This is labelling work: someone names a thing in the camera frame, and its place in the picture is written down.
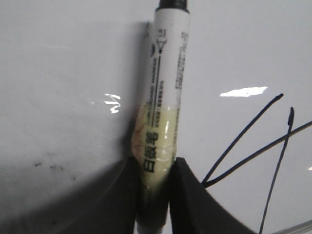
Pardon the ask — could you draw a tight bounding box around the white whiteboard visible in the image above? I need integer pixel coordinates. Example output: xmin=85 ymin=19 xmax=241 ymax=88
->
xmin=0 ymin=0 xmax=312 ymax=234

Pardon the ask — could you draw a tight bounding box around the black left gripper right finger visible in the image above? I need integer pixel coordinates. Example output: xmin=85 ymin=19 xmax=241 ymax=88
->
xmin=169 ymin=157 xmax=254 ymax=234

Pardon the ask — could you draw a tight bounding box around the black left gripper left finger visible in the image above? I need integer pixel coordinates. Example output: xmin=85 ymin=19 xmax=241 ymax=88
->
xmin=16 ymin=157 xmax=139 ymax=234

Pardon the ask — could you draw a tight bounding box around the white whiteboard marker with tape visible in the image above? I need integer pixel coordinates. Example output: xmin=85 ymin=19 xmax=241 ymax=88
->
xmin=131 ymin=0 xmax=190 ymax=234

